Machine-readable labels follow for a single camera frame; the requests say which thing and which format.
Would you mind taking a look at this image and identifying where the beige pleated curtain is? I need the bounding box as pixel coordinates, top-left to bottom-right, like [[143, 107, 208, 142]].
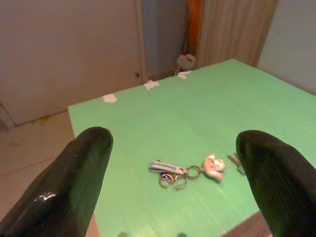
[[197, 0, 279, 69]]

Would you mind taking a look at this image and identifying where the keyring with strap and plush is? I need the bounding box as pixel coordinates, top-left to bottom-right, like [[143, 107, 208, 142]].
[[149, 153, 246, 191]]

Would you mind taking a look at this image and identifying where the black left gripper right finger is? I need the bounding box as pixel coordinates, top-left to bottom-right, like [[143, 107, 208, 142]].
[[235, 129, 316, 237]]

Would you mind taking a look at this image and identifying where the white door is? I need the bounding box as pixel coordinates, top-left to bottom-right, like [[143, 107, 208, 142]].
[[0, 0, 147, 127]]

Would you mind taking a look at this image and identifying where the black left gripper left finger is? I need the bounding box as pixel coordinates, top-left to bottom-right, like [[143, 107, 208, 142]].
[[0, 126, 114, 237]]

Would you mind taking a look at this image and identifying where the orange red upright object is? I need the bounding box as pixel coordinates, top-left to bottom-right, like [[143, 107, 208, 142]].
[[187, 0, 203, 54]]

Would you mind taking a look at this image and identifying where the white tape piece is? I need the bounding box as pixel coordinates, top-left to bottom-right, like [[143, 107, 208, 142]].
[[177, 70, 194, 79], [102, 94, 118, 104], [144, 80, 161, 91]]

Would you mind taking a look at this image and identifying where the white jug with red cap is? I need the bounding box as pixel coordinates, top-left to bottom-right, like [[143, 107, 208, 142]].
[[176, 50, 197, 75]]

